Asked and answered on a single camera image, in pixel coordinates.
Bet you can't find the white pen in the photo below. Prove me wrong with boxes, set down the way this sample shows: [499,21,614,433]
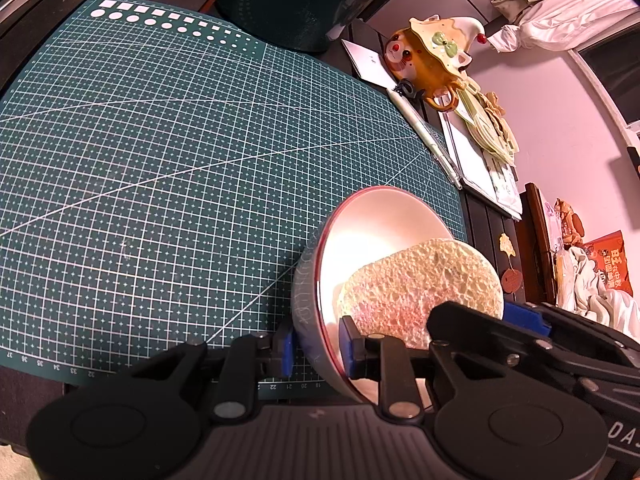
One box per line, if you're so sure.
[387,87,463,191]

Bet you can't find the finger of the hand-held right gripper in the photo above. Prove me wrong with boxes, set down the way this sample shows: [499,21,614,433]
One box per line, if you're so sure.
[426,301,581,386]
[502,300,640,348]

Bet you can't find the white fabric bundle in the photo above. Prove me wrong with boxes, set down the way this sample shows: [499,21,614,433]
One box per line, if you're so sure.
[487,0,640,53]

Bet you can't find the brown plush toy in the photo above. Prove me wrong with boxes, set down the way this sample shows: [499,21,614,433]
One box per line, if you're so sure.
[552,197,586,246]

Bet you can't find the pale green plastic frames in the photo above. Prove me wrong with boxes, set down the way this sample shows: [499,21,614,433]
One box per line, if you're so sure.
[457,80,521,166]

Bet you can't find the stack of white papers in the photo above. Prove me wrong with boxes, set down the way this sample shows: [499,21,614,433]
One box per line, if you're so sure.
[440,105,523,221]

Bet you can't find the orange ceramic animal pot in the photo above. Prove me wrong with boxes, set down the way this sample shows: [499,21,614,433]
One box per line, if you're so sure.
[385,15,488,112]

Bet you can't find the crumpled pale cloth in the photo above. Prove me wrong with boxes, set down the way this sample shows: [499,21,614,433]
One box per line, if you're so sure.
[555,245,640,333]

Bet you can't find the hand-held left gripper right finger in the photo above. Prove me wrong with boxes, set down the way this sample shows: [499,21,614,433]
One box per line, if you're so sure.
[337,315,501,423]

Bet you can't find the brown wooden cabinet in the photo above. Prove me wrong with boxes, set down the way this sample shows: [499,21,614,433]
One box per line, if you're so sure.
[515,182,558,306]

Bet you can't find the orange snack bag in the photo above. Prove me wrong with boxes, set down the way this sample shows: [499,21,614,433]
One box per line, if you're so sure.
[582,230,636,291]

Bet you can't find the white card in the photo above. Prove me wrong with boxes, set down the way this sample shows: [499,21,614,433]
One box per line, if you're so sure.
[341,39,398,88]

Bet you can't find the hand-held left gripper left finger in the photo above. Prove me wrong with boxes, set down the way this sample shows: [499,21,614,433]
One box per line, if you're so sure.
[127,317,296,423]

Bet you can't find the green cutting mat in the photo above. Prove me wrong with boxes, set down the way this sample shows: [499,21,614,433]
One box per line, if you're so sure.
[0,0,468,391]

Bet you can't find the white bowl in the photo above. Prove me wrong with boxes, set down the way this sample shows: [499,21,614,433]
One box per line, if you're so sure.
[291,186,468,406]

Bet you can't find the black binder clip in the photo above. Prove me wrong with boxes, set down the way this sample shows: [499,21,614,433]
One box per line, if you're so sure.
[395,80,426,101]

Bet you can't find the dark window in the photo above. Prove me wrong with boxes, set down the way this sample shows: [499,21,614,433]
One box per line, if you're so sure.
[570,25,640,126]

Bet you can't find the beige lace cloth piece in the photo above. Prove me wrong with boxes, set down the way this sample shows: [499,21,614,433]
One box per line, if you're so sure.
[482,91,508,121]

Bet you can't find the pale oval sponge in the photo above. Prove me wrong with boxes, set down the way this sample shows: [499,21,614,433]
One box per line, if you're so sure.
[337,239,505,351]

